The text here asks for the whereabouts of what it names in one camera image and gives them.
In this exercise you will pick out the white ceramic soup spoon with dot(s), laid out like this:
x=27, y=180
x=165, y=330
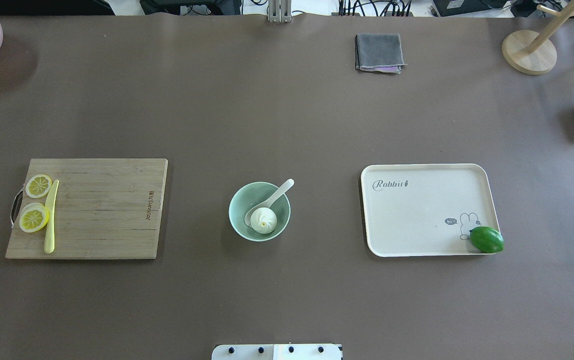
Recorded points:
x=269, y=201

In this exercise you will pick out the mint green bowl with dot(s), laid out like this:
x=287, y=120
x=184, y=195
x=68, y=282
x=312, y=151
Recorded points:
x=248, y=197

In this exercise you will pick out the cream rabbit print tray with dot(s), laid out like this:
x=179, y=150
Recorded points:
x=425, y=209

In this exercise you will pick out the grey folded cloth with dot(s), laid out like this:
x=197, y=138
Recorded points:
x=379, y=53

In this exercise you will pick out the wooden cutting board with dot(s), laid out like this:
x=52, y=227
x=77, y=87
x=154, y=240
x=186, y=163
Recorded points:
x=105, y=209

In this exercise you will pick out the green pepper toy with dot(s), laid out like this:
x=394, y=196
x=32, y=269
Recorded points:
x=486, y=239

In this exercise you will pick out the yellow plastic knife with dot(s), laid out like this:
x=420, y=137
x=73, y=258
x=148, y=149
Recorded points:
x=50, y=205

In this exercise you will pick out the wooden mug tree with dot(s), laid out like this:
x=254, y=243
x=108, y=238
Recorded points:
x=532, y=53

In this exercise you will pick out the aluminium frame post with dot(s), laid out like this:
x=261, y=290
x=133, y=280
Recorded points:
x=280, y=11

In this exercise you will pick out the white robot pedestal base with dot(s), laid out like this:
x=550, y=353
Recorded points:
x=286, y=351

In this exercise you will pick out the steel board handle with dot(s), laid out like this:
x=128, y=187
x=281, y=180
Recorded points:
x=16, y=206

